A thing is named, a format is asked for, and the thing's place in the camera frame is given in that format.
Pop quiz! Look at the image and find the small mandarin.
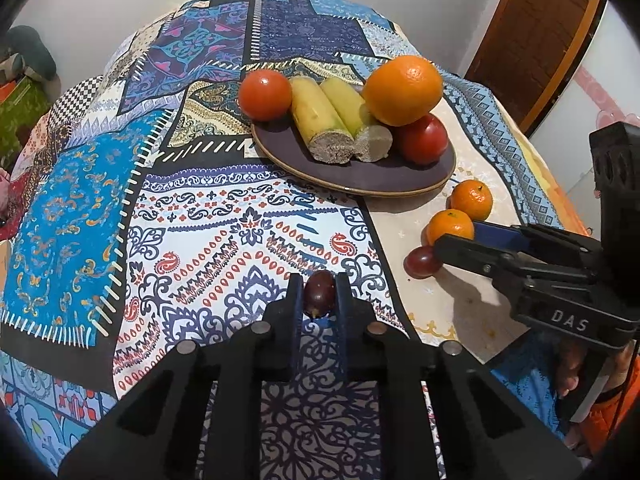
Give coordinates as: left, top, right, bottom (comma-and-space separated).
449, 180, 494, 221
422, 209, 475, 246

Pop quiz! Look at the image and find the red tomato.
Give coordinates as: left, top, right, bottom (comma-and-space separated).
238, 70, 292, 122
394, 114, 449, 166

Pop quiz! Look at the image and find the dark red grape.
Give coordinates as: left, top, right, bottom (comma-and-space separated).
303, 270, 336, 318

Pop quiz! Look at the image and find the large plain orange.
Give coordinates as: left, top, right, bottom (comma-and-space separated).
361, 55, 442, 127

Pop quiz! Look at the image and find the cut banana half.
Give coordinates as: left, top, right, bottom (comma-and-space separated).
288, 76, 355, 165

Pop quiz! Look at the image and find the right hand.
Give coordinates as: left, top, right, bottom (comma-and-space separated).
554, 339, 637, 401

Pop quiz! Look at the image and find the orange yellow fleece blanket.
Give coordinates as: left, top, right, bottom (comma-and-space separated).
496, 100, 589, 236

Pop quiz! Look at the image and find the beige embroidered cloth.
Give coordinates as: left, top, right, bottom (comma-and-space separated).
366, 101, 526, 362

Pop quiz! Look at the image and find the brown wooden door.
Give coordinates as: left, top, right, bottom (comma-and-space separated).
465, 0, 605, 136

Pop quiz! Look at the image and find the blue patchwork bedspread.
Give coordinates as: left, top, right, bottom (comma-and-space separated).
1, 0, 562, 474

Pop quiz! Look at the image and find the dark purple plate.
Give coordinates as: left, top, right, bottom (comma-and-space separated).
252, 118, 457, 198

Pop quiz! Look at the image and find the pile of clothes and boxes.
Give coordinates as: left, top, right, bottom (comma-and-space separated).
1, 25, 60, 171

